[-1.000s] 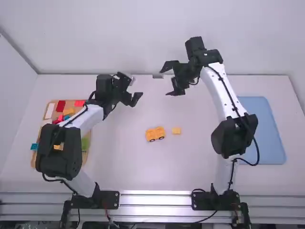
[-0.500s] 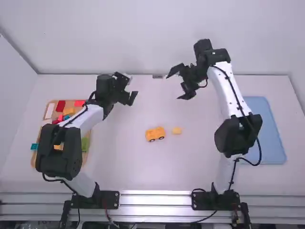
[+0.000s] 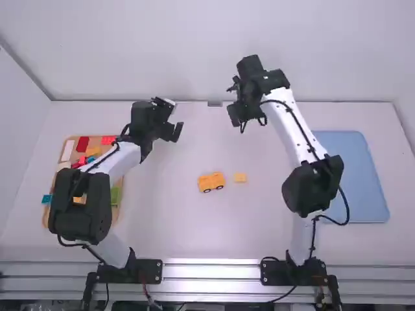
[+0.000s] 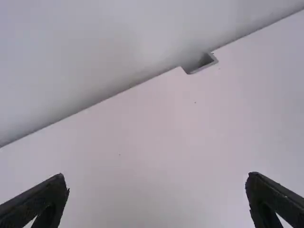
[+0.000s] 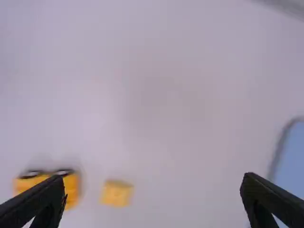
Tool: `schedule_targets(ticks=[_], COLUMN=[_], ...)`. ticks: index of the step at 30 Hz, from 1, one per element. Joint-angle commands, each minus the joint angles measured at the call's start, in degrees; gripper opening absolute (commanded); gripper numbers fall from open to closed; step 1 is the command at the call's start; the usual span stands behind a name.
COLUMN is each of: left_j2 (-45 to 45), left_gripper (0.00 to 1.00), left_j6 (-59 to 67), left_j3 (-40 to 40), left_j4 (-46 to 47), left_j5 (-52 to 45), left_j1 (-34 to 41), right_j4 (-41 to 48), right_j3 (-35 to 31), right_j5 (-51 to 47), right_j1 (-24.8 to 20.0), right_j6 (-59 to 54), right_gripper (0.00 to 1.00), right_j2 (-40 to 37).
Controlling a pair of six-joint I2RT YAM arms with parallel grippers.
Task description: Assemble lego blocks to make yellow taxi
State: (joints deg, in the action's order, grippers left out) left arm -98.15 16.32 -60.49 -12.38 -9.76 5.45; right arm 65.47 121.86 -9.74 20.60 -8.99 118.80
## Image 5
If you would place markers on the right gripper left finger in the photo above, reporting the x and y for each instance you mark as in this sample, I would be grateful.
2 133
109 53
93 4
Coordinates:
35 204

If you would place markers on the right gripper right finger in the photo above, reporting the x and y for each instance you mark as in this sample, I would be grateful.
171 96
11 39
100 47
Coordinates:
273 199

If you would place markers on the yellow toy car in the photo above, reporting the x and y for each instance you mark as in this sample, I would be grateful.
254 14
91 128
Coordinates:
72 190

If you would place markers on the blue mat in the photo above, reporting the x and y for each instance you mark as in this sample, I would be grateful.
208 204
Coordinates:
294 154

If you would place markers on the yellow toy brick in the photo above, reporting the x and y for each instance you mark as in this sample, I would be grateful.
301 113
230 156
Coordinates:
116 193

